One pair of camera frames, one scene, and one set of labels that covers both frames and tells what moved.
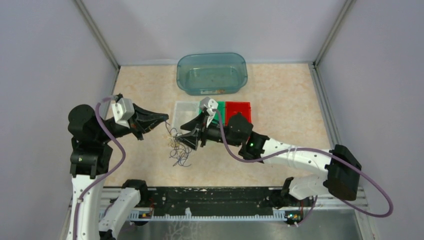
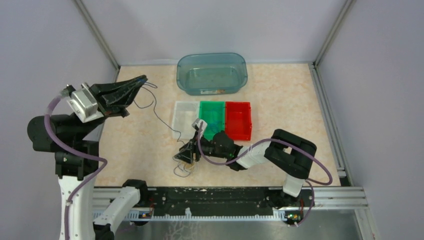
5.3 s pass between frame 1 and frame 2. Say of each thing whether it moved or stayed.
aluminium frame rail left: stayed
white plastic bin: stayed
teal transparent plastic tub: stayed
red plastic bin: stayed
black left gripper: moved
